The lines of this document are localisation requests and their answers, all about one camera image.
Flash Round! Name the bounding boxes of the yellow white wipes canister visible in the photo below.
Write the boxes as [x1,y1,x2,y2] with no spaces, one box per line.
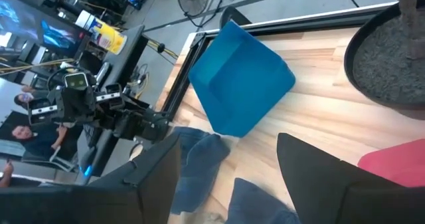
[75,10,128,55]

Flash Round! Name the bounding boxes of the pink plastic bin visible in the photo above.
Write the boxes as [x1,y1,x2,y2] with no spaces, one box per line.
[357,138,425,188]

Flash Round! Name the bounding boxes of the person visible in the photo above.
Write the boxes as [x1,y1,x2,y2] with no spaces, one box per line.
[13,85,39,111]
[11,122,70,162]

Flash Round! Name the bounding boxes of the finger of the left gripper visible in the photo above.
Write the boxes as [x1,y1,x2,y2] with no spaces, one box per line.
[29,98,58,124]
[95,83,126,110]

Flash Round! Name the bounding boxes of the person's hand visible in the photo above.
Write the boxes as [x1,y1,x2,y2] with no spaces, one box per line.
[0,160,15,188]

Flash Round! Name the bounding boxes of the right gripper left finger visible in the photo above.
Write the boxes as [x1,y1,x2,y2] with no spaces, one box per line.
[89,133,182,224]

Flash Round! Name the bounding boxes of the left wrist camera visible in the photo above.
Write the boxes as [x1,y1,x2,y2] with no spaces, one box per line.
[64,71,90,91]

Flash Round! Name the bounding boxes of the grey chair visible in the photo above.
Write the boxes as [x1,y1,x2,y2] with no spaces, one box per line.
[21,146,79,173]

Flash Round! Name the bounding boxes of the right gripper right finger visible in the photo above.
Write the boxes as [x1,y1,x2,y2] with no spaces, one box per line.
[277,132,383,224]

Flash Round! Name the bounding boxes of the black desk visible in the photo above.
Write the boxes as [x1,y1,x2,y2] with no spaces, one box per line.
[78,24,149,178]

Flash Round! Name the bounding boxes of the blue plastic bin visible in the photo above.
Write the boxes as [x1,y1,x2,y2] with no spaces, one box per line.
[188,20,296,138]

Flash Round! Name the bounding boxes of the yellow cable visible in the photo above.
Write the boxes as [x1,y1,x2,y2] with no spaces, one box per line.
[145,39,180,60]

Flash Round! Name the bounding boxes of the computer monitor blue screen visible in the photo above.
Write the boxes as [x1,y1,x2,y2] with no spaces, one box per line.
[0,0,46,47]
[39,17,86,58]

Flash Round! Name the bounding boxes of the potted green plant black pot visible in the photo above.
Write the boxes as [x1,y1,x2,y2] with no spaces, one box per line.
[344,0,425,120]

